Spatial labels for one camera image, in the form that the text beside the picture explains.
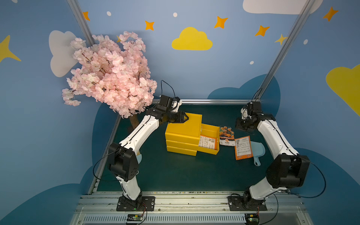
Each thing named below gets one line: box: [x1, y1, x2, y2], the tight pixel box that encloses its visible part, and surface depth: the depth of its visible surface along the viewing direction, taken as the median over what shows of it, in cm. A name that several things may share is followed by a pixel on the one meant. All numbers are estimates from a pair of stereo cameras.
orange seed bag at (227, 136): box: [219, 126, 236, 147], surface depth 103 cm
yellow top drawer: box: [197, 123, 220, 156], surface depth 92 cm
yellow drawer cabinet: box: [165, 112, 203, 157], surface depth 83 cm
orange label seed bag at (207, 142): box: [198, 134, 218, 150], surface depth 92 cm
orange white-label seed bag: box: [234, 135, 254, 161], surface depth 94 cm
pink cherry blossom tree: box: [61, 31, 158, 119], surface depth 64 cm
